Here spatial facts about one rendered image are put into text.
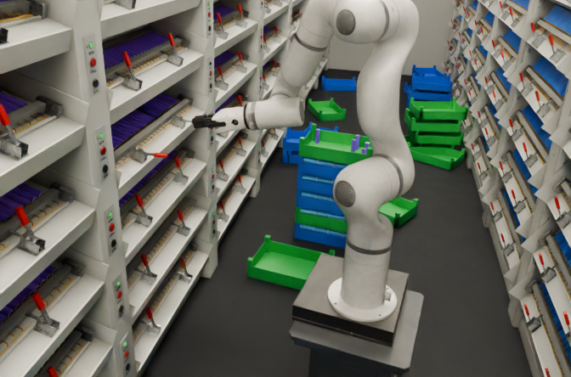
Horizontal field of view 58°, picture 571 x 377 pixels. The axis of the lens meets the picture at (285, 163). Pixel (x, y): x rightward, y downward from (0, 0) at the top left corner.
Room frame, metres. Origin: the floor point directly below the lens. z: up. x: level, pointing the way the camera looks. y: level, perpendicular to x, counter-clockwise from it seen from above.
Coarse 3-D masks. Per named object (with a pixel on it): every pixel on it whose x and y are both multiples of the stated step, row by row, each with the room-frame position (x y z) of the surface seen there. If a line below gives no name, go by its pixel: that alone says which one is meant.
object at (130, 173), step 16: (176, 96) 1.69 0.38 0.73; (192, 96) 1.68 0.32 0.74; (192, 112) 1.62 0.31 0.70; (176, 128) 1.47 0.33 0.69; (192, 128) 1.57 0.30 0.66; (144, 144) 1.32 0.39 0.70; (160, 144) 1.35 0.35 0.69; (176, 144) 1.44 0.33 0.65; (128, 160) 1.21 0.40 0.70; (160, 160) 1.33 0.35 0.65; (128, 176) 1.14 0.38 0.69
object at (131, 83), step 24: (168, 24) 1.69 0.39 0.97; (120, 48) 1.41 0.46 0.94; (144, 48) 1.48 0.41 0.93; (168, 48) 1.56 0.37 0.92; (192, 48) 1.67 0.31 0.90; (120, 72) 1.27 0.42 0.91; (144, 72) 1.35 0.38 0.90; (168, 72) 1.41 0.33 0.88; (120, 96) 1.16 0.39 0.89; (144, 96) 1.26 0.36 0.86
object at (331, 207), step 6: (300, 192) 1.98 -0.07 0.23; (300, 198) 1.98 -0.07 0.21; (306, 198) 1.97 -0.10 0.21; (312, 198) 1.97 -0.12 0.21; (300, 204) 1.98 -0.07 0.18; (306, 204) 1.97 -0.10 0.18; (312, 204) 1.97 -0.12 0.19; (318, 204) 1.96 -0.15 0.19; (324, 204) 1.95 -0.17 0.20; (330, 204) 1.94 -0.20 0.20; (318, 210) 1.96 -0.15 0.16; (324, 210) 1.95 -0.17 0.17; (330, 210) 1.94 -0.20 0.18; (336, 210) 1.93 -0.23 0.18
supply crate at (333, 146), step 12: (312, 132) 2.16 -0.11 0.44; (324, 132) 2.16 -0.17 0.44; (336, 132) 2.14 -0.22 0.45; (300, 144) 1.99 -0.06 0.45; (312, 144) 2.11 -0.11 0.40; (324, 144) 2.12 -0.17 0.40; (336, 144) 2.12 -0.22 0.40; (348, 144) 2.12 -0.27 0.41; (360, 144) 2.11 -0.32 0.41; (312, 156) 1.97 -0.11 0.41; (324, 156) 1.96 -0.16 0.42; (336, 156) 1.94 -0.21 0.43; (348, 156) 1.92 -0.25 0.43; (360, 156) 1.91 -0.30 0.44
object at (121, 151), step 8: (184, 104) 1.61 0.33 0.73; (168, 112) 1.51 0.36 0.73; (176, 112) 1.55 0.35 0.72; (160, 120) 1.44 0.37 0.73; (168, 120) 1.49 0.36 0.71; (144, 128) 1.36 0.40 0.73; (152, 128) 1.38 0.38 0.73; (136, 136) 1.30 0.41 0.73; (144, 136) 1.33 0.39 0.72; (128, 144) 1.25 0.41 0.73; (136, 144) 1.28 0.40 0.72; (120, 152) 1.20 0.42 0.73; (128, 152) 1.24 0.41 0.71
